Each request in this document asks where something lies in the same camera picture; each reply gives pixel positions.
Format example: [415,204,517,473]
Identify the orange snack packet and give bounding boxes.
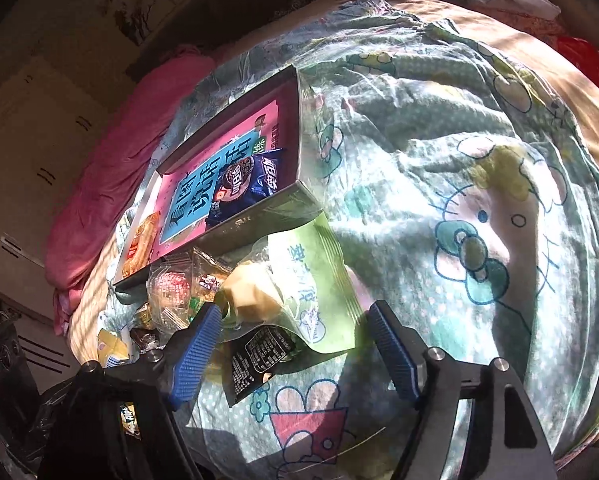
[121,211,161,280]

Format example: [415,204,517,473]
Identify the clear brown snack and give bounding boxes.
[190,247,233,306]

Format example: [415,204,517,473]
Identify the white cloth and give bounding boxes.
[462,0,560,18]

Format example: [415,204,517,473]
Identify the large light green snack bag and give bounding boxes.
[214,212,367,356]

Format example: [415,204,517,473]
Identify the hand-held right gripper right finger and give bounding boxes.
[367,301,559,480]

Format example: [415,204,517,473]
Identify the small yellow printed packet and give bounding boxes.
[118,402,141,441]

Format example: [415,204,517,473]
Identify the cream wardrobe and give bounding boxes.
[0,55,130,321]

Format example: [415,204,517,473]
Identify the yellow snack packet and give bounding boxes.
[97,327,130,366]

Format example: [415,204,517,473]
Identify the black plastic bag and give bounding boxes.
[30,380,105,480]

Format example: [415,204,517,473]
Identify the blue cookie packet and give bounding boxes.
[204,147,286,226]

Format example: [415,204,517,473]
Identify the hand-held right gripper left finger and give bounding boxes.
[77,302,225,480]

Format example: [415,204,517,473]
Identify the wall painting of branches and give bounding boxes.
[94,0,220,48]

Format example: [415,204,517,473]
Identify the black snack packet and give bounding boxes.
[224,325,305,407]

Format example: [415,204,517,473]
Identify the pink blanket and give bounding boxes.
[44,42,218,336]

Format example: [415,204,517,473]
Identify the red plastic bag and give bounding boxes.
[557,35,599,106]

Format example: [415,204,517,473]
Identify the dark headboard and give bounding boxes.
[130,0,330,81]

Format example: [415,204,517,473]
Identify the brown candy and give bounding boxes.
[130,327,163,351]

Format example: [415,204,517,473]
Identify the clear wrapped red snack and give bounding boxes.
[147,265,193,316]

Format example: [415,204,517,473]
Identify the cardboard box with pink inside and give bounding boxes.
[112,64,326,293]

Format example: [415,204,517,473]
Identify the cartoon printed blanket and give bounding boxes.
[70,0,599,480]

